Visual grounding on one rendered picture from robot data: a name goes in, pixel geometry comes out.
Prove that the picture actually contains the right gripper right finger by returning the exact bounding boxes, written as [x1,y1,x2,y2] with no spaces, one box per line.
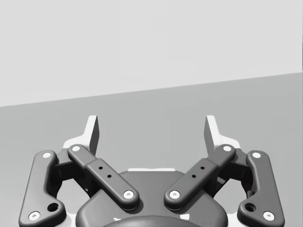
[163,115,285,227]

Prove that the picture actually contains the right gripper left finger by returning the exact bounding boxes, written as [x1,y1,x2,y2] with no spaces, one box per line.
[18,115,140,227]

